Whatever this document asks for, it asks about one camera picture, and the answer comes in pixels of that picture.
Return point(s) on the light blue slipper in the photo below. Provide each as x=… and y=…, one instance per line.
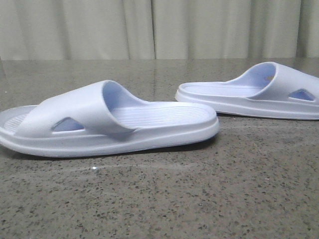
x=101, y=119
x=267, y=90

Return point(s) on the beige pleated curtain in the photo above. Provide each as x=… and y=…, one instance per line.
x=158, y=29

